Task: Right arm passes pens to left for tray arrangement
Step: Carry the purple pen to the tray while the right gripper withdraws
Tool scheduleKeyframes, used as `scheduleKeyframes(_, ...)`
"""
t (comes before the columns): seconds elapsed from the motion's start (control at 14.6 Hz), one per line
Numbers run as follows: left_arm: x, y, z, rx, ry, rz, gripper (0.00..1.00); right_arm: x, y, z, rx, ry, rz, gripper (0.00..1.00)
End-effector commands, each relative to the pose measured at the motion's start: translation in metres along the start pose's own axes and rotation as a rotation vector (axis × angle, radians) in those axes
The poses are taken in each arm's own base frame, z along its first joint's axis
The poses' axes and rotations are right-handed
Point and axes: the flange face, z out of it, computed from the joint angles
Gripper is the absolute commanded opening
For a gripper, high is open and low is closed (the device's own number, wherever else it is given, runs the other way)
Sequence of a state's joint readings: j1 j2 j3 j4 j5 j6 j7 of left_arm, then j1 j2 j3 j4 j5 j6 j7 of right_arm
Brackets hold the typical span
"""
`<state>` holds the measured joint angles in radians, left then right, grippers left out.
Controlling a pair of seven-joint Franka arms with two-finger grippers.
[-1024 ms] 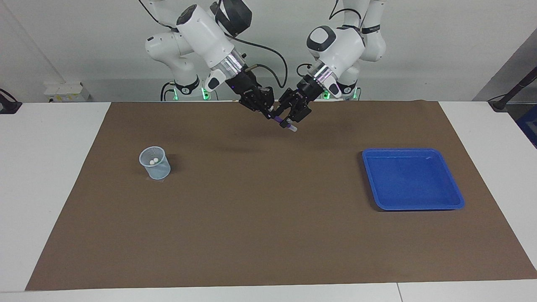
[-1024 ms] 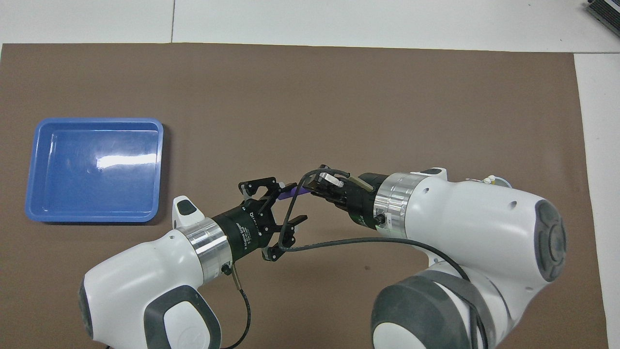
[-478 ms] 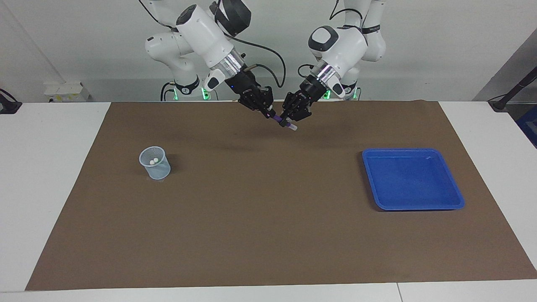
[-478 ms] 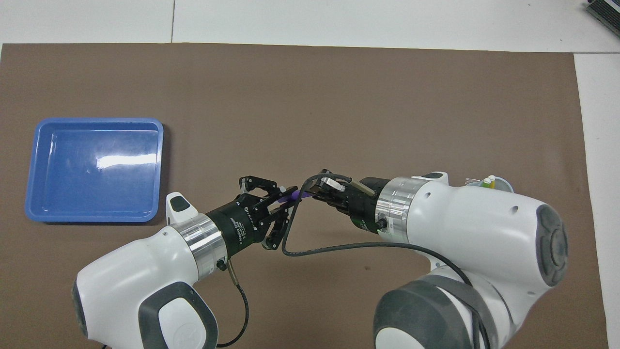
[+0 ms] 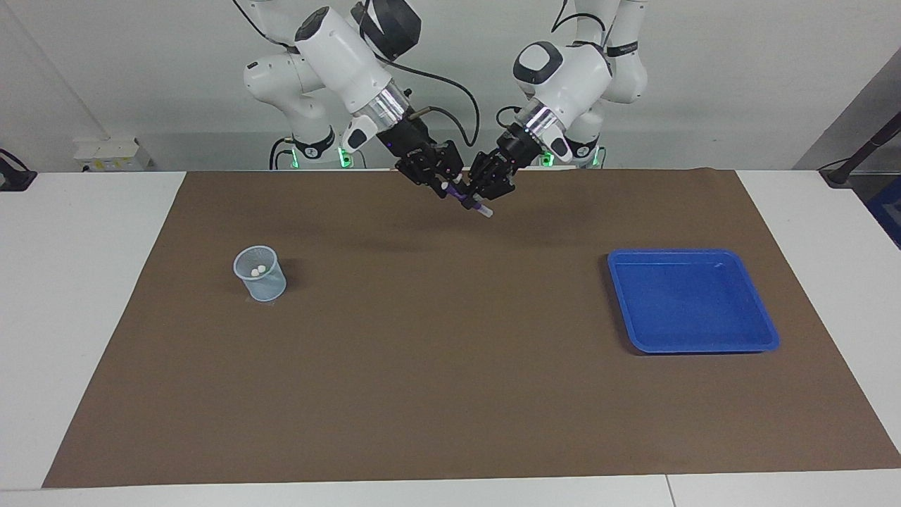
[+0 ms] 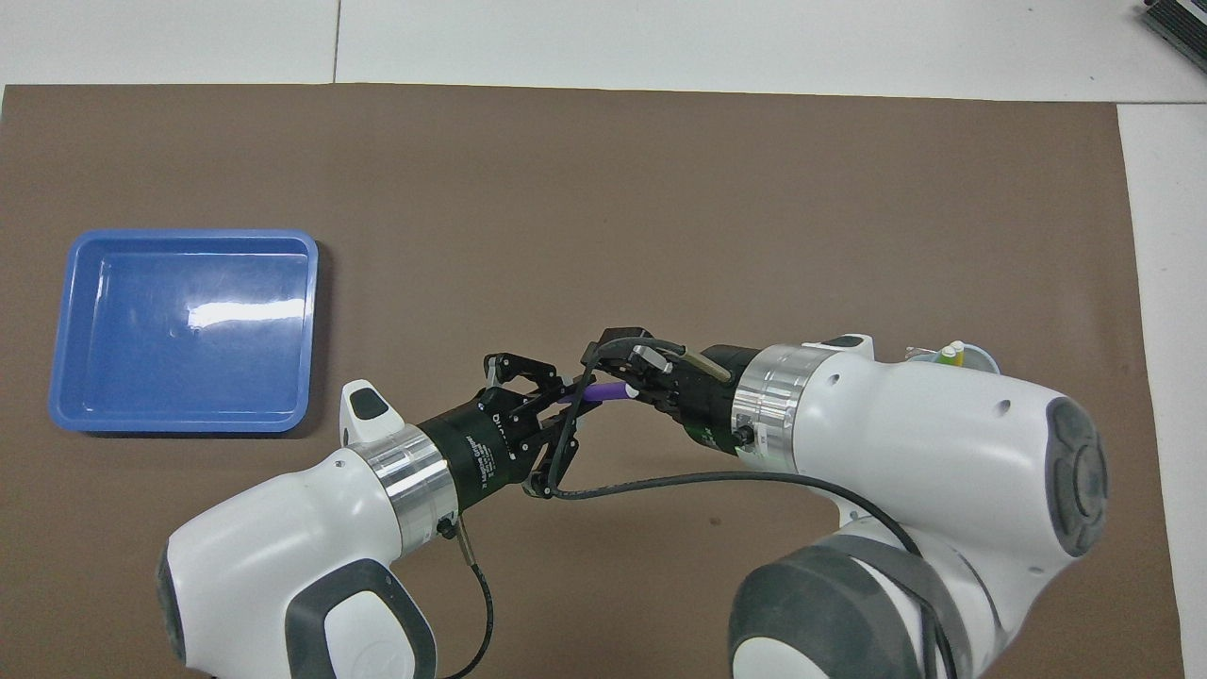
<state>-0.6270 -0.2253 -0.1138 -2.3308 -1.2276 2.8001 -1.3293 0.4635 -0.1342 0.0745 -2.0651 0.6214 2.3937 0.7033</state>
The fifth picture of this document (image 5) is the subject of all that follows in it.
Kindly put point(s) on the white power box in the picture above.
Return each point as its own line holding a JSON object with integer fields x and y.
{"x": 105, "y": 153}

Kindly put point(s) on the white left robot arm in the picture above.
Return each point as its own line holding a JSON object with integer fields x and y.
{"x": 570, "y": 70}

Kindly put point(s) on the brown table mat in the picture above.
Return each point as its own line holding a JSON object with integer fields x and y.
{"x": 450, "y": 352}

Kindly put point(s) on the light blue mesh pen cup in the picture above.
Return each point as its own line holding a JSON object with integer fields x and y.
{"x": 264, "y": 287}

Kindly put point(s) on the blue plastic tray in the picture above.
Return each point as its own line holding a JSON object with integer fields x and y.
{"x": 693, "y": 303}

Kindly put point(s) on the black stand with pole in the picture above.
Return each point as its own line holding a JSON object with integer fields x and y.
{"x": 859, "y": 158}

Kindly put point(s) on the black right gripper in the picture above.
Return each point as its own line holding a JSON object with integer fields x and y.
{"x": 415, "y": 144}

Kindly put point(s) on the black table clamp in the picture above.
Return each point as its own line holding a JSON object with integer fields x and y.
{"x": 14, "y": 179}

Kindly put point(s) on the purple marker pen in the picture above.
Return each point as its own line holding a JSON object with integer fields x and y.
{"x": 486, "y": 211}

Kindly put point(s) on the blue crate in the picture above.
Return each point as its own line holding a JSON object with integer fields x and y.
{"x": 888, "y": 211}

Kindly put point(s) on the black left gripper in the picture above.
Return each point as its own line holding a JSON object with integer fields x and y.
{"x": 517, "y": 149}

